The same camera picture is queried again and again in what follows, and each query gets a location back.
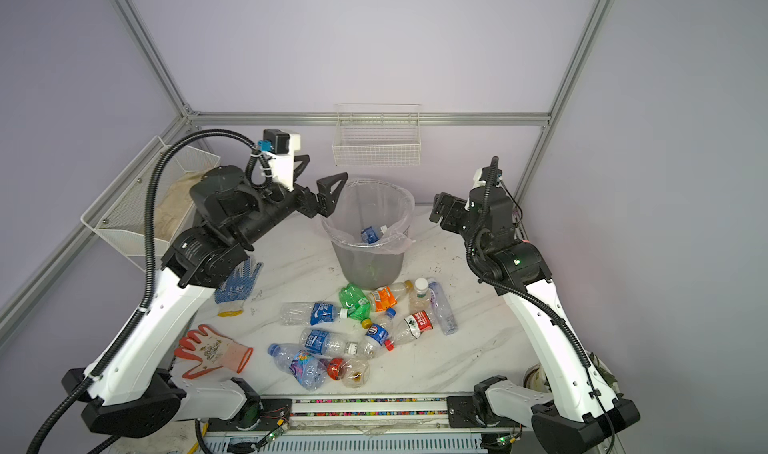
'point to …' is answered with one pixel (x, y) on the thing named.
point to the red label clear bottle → (411, 328)
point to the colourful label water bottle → (308, 371)
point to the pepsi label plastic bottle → (376, 335)
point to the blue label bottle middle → (326, 342)
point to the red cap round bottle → (353, 373)
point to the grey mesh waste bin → (370, 271)
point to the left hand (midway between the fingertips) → (324, 167)
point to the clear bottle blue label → (369, 236)
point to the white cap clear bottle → (421, 300)
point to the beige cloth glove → (173, 206)
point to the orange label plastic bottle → (382, 300)
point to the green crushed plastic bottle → (356, 304)
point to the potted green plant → (535, 379)
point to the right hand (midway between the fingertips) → (449, 199)
